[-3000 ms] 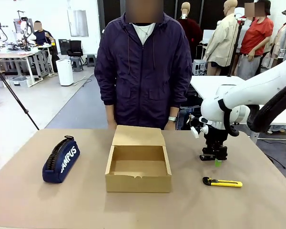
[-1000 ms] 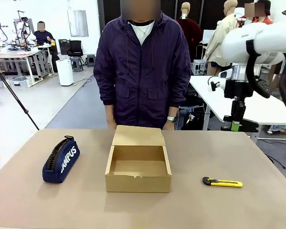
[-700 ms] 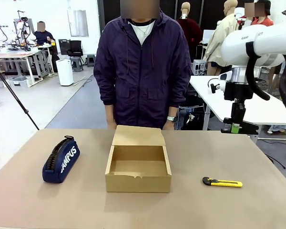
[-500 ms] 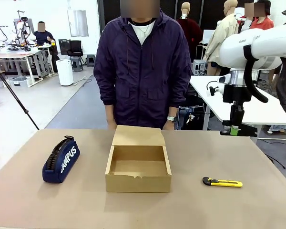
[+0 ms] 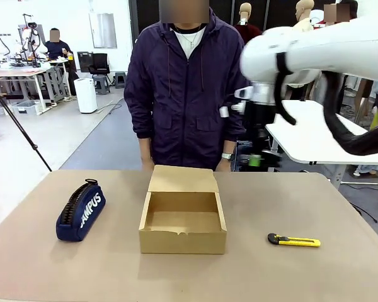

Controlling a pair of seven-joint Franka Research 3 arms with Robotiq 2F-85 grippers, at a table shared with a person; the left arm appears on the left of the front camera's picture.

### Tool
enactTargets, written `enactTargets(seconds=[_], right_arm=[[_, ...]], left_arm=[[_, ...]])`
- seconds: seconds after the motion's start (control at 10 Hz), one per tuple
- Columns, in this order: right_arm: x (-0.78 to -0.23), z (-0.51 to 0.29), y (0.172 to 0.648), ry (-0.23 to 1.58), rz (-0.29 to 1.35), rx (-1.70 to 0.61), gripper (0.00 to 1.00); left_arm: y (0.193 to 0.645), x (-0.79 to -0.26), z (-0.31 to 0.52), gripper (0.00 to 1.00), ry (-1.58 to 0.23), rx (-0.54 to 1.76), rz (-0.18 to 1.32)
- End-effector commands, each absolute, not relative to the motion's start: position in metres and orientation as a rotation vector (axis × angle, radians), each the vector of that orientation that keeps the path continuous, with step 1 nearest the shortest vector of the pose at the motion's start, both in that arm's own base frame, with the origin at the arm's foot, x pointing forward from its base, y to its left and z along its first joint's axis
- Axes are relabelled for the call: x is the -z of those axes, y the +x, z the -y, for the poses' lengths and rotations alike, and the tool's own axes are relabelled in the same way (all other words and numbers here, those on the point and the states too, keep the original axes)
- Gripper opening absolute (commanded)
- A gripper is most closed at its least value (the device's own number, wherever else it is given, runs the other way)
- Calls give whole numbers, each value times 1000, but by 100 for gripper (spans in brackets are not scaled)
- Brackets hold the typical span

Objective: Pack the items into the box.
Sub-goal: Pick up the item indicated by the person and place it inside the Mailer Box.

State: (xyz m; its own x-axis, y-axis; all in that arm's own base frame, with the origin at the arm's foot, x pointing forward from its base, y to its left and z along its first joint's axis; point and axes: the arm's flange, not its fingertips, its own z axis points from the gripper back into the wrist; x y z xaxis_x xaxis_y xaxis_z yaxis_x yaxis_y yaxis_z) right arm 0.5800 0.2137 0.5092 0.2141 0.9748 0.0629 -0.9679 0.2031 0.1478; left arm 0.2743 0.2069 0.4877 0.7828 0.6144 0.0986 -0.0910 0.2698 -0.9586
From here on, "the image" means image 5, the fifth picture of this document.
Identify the person's right forearm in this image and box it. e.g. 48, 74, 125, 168
139, 139, 153, 157

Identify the yellow utility knife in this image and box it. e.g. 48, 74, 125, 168
266, 233, 321, 248

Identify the black office chair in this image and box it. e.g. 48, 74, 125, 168
88, 52, 111, 76

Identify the thick black cable sleeve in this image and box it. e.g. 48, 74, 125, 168
321, 70, 378, 157

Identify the white air purifier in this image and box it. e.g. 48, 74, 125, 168
73, 77, 98, 115

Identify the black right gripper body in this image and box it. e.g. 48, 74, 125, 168
244, 103, 280, 148

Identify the mannequin in dark red top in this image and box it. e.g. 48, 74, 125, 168
234, 2, 264, 47

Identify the background robot with black cables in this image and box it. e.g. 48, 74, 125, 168
17, 13, 49, 69

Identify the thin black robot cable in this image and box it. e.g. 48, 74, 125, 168
275, 52, 299, 126

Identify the white standing desk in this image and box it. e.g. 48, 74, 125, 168
49, 57, 72, 99

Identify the mannequin in beige coat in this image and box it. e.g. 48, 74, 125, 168
286, 0, 316, 32

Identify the person in purple jacket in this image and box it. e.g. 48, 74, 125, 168
123, 0, 253, 172

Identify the grey plastic stool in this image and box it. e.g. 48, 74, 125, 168
92, 74, 112, 96
113, 71, 127, 89

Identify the grey wall cabinet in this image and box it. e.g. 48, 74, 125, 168
88, 13, 118, 50

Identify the grey storage bin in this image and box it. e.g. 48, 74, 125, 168
11, 99, 41, 116

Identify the long white workbench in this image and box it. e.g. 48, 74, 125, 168
0, 67, 53, 115

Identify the person in red top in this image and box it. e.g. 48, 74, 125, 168
314, 0, 360, 29

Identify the white table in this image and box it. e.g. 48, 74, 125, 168
264, 99, 378, 191

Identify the black computer case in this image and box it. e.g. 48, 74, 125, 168
77, 51, 94, 74

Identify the brown cardboard box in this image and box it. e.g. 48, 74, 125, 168
138, 164, 228, 255

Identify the seated person in dark shirt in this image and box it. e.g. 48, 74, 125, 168
43, 27, 75, 62

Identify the navy Campus pencil case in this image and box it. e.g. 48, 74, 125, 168
55, 178, 107, 242

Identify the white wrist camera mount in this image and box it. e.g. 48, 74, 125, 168
219, 86, 250, 120

